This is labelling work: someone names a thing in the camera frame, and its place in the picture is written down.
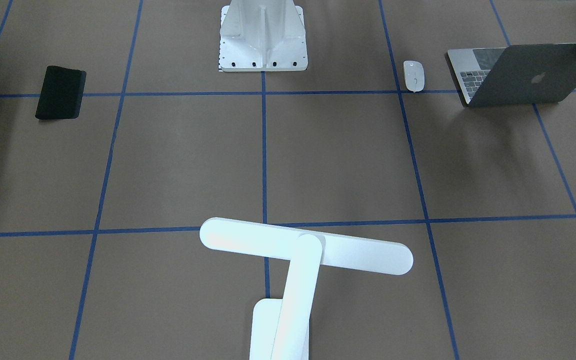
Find white computer mouse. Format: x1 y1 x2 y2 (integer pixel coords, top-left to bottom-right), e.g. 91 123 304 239
403 60 426 92

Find black mouse pad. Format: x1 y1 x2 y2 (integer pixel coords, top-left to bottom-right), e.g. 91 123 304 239
34 65 87 121

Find white desk lamp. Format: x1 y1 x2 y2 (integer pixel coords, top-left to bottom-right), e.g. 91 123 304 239
199 217 414 360

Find grey laptop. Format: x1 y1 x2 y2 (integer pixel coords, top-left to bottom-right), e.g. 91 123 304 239
446 43 576 107

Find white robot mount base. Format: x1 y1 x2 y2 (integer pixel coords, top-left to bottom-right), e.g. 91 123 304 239
218 0 309 72

